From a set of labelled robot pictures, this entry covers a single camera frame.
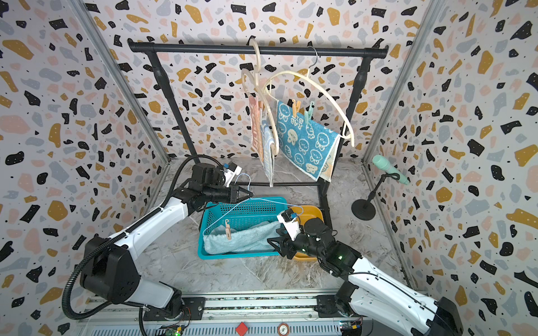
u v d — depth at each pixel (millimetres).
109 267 411
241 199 755
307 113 655
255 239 809
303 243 621
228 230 746
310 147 731
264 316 731
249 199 780
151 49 527
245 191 770
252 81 905
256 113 731
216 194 685
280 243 635
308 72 874
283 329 702
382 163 741
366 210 1006
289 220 617
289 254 639
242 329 690
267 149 619
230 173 737
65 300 350
